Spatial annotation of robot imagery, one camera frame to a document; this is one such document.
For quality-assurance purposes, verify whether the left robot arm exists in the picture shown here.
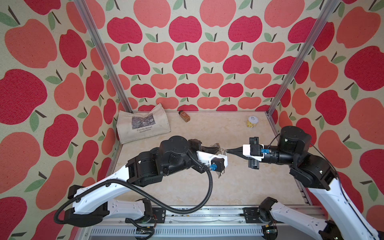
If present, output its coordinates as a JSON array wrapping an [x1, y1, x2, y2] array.
[[54, 136, 228, 228]]

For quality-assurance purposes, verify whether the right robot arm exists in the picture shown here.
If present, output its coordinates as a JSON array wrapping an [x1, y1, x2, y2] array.
[[226, 126, 384, 240]]

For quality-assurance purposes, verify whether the metal key organizer plate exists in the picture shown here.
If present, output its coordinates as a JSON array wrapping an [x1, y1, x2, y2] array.
[[210, 143, 228, 178]]

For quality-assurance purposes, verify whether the right aluminium frame post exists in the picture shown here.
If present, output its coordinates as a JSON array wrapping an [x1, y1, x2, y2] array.
[[267, 0, 341, 117]]

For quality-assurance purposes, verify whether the small amber bottle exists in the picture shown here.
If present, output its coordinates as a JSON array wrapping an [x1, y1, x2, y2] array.
[[179, 111, 191, 123]]

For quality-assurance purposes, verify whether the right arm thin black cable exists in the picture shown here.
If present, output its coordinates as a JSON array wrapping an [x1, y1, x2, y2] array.
[[266, 133, 379, 238]]

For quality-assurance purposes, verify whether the front aluminium rail base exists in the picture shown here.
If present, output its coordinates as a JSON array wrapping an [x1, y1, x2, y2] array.
[[73, 205, 331, 240]]

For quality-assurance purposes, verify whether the left aluminium frame post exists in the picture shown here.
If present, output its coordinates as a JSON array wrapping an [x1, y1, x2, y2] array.
[[74, 0, 133, 113]]

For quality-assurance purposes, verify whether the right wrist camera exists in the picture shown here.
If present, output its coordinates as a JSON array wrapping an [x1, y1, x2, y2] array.
[[242, 144, 270, 162]]

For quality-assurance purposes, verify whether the beige printed tote bag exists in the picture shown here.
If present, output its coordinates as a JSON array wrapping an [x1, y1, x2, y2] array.
[[117, 104, 171, 144]]

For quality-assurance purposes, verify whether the aluminium frame post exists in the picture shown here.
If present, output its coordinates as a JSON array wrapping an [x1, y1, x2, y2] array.
[[267, 0, 341, 117], [74, 0, 133, 113]]

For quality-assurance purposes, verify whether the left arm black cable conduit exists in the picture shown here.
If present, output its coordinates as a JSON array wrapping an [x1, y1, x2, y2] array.
[[53, 149, 214, 225]]

